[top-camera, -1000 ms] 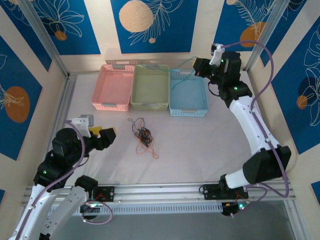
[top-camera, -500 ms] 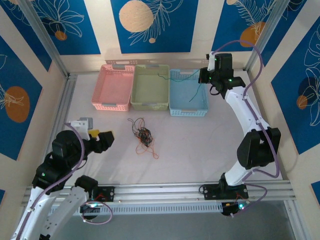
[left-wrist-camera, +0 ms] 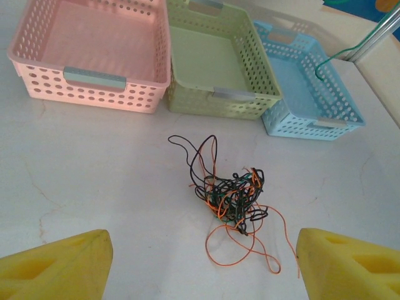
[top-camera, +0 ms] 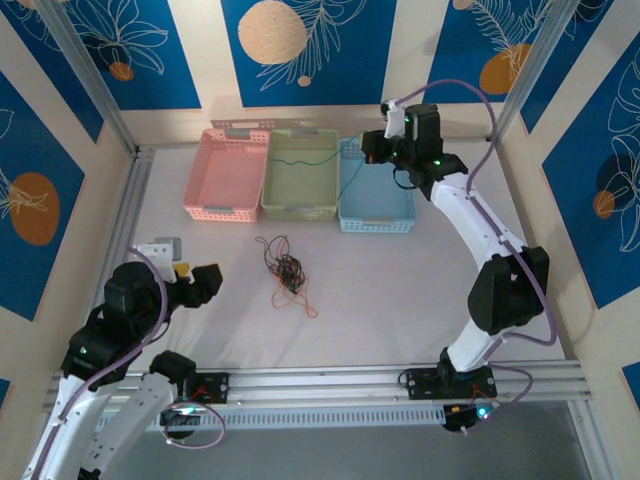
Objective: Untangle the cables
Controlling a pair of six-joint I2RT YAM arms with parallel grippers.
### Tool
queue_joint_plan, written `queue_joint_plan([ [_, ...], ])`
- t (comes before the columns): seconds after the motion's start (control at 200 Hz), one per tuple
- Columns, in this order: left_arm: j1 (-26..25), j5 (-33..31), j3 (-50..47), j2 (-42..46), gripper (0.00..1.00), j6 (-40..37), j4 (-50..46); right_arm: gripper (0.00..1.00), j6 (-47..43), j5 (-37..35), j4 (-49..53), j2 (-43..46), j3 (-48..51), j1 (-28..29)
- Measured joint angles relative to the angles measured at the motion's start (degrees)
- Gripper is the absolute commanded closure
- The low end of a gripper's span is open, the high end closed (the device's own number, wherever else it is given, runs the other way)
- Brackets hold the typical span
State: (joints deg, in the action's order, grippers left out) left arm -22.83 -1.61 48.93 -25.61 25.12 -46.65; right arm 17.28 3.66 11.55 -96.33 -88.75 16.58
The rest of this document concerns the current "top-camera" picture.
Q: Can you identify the grey slotted cable duct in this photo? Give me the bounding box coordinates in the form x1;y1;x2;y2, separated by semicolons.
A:
99;404;449;434

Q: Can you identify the aluminium frame post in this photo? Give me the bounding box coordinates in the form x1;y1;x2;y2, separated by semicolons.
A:
488;0;586;144
37;0;141;156

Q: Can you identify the aluminium frame bar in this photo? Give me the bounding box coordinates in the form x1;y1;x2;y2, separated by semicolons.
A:
567;399;609;480

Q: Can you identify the thin orange cable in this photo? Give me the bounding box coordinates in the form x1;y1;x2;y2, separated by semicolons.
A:
287;289;320;320

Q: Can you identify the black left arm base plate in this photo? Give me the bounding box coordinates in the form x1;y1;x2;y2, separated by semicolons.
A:
184;372;231;406

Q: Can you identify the perforated metal strip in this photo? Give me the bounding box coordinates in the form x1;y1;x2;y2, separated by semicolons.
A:
209;117;384;132

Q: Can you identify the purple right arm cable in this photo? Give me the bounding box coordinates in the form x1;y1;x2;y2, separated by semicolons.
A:
397;78;559;412

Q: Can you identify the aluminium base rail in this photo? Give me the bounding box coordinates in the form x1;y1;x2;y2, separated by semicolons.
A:
47;360;594;415

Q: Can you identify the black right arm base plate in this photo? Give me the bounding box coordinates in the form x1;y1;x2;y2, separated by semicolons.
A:
402;368;500;401

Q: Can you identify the aluminium side rail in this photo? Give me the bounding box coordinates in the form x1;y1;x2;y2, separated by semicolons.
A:
107;146;155;281

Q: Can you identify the pink plastic basket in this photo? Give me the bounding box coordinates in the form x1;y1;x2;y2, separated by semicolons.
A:
180;127;271;224

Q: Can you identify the green plastic basket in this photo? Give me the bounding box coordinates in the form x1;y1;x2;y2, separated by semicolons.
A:
259;127;341;223

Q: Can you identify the blue plastic basket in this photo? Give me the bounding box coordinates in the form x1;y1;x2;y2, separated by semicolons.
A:
337;137;418;235

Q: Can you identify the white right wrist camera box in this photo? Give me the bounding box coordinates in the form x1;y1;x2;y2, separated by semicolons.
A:
379;98;407;140

